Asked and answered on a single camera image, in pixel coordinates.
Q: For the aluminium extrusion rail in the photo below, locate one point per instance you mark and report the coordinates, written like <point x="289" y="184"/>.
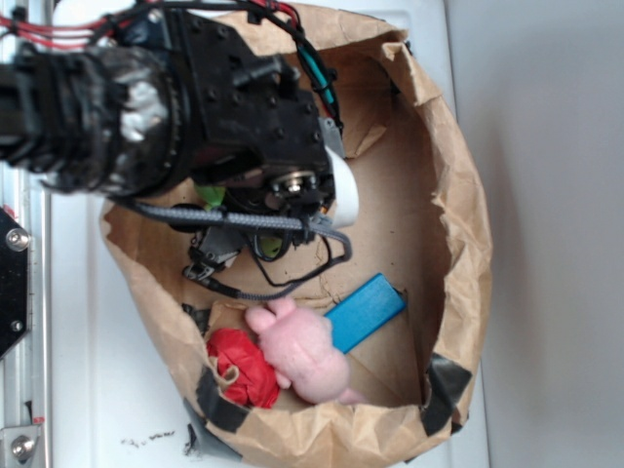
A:
<point x="25" y="371"/>

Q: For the green plush frog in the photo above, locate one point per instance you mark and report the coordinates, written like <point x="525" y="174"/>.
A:
<point x="265" y="247"/>

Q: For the metal corner bracket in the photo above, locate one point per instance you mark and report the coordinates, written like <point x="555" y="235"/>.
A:
<point x="22" y="446"/>

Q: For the brown paper bag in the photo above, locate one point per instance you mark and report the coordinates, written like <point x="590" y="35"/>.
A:
<point x="423" y="223"/>

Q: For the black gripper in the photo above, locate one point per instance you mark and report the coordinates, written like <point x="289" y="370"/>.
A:
<point x="261" y="134"/>

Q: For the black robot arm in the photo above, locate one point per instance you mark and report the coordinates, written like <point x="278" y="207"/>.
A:
<point x="132" y="104"/>

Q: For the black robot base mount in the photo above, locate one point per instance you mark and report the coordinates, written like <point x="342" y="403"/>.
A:
<point x="15" y="283"/>

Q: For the pink plush pig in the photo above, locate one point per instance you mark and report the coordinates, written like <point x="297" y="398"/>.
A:
<point x="297" y="343"/>

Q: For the red crumpled ball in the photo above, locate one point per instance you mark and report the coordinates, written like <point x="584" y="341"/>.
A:
<point x="247" y="379"/>

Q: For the blue rectangular block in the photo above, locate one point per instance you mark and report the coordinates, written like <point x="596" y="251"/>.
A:
<point x="363" y="312"/>

